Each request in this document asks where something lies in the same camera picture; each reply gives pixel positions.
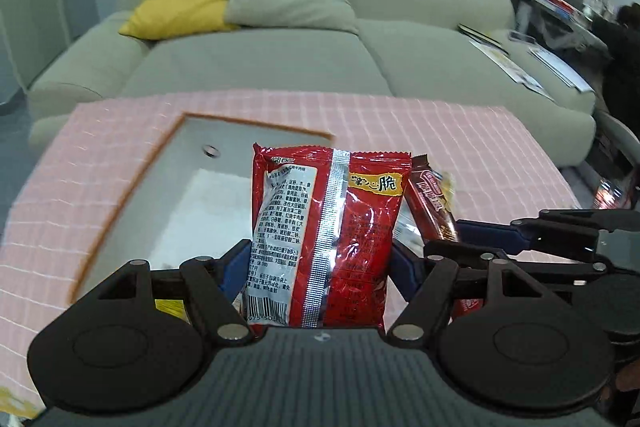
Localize pink checked tablecloth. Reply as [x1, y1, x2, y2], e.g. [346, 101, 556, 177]
[0, 89, 586, 413]

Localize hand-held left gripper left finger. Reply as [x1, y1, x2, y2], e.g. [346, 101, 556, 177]
[95, 239, 252, 344]

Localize orange cardboard box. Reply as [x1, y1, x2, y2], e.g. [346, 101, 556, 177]
[65, 112, 337, 308]

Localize brown chocolate bar wrapper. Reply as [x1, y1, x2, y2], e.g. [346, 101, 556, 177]
[404, 154, 486, 322]

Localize beige sofa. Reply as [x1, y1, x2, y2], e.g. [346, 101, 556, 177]
[26, 0, 598, 168]

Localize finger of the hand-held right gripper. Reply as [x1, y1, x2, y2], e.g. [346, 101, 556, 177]
[424, 239, 608, 293]
[455, 207, 618, 258]

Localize dark book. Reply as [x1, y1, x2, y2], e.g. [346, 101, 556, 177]
[457, 23, 508, 52]

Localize yellow snack packet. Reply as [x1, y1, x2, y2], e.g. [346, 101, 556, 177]
[154, 298, 190, 325]

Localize open magazine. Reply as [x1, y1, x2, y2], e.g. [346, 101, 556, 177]
[469, 39, 546, 90]

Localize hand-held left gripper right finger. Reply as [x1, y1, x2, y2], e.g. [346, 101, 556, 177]
[389, 244, 548, 344]

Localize white paper booklet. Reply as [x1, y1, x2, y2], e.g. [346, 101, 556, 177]
[527, 46, 596, 94]

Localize large red snack packet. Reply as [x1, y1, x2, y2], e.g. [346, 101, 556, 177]
[241, 143, 413, 332]

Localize grey chair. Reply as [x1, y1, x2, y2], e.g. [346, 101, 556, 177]
[592, 112, 640, 188]

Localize yellow patterned cloth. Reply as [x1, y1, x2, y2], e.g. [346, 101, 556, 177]
[0, 384, 38, 420]

